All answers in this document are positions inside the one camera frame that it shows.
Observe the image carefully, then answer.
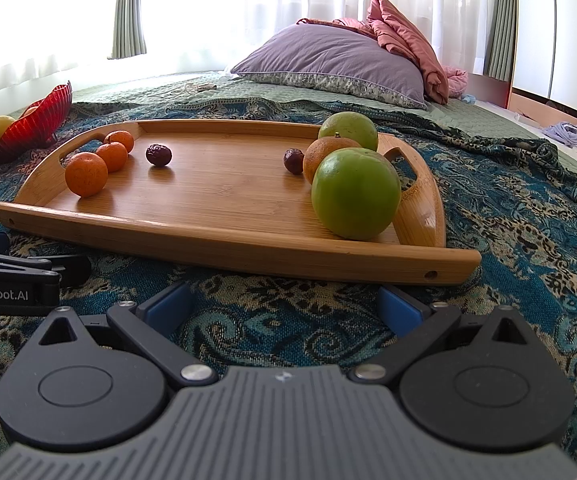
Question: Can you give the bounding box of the teal paisley blanket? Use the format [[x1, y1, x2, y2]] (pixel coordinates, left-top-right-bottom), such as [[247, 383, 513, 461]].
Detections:
[[0, 96, 577, 467]]

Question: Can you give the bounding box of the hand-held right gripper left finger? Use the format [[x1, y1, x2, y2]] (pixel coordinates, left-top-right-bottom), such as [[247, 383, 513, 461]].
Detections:
[[33, 281, 219, 389]]

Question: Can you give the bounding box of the white cable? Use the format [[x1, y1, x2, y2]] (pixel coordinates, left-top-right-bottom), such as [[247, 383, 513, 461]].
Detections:
[[167, 82, 219, 97]]

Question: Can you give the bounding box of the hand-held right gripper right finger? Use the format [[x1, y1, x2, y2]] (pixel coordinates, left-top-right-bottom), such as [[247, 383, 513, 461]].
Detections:
[[347, 284, 538, 389]]

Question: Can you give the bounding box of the wooden tray with handles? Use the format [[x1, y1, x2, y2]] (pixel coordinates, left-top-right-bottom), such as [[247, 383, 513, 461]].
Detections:
[[0, 119, 483, 287]]

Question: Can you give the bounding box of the red glass bowl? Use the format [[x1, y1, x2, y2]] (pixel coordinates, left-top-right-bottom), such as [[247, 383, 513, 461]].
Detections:
[[0, 80, 74, 164]]

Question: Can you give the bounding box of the pink quilt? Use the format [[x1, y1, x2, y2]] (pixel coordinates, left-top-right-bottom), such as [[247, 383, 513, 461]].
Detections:
[[296, 0, 469, 106]]

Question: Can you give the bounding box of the green round fruit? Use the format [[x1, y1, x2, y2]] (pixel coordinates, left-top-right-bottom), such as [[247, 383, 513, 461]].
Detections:
[[317, 112, 379, 150], [311, 148, 402, 241]]

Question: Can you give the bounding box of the grey-green curtain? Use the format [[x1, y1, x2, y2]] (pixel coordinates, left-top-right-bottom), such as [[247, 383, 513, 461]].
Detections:
[[485, 0, 518, 82], [110, 0, 148, 60]]

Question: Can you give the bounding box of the large orange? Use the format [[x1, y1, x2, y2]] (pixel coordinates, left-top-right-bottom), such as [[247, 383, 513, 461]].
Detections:
[[303, 136, 364, 185]]

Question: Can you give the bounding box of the purple pillow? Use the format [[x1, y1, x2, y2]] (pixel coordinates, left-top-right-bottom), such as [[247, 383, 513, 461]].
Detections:
[[229, 24, 429, 110]]

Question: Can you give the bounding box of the small orange mandarin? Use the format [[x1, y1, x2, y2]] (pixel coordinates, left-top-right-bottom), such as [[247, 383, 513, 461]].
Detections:
[[104, 130, 135, 154], [95, 142, 129, 173], [64, 152, 109, 198]]

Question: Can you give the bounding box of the lilac cloth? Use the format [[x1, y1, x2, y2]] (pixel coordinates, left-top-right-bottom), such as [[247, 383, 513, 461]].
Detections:
[[543, 121, 577, 149]]

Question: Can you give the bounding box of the green quilted bedspread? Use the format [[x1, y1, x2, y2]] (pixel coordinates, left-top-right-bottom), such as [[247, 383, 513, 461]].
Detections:
[[6, 70, 552, 142]]

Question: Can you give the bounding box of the white sheer curtain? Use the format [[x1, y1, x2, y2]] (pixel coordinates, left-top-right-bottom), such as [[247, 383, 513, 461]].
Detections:
[[0, 0, 494, 92]]

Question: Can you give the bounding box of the dark red jujube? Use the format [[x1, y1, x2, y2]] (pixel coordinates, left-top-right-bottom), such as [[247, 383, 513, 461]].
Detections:
[[283, 148, 305, 175], [146, 143, 173, 167]]

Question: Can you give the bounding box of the red-brown wooden board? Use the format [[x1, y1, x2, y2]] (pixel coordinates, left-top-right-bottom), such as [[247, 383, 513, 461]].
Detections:
[[467, 73, 512, 109]]

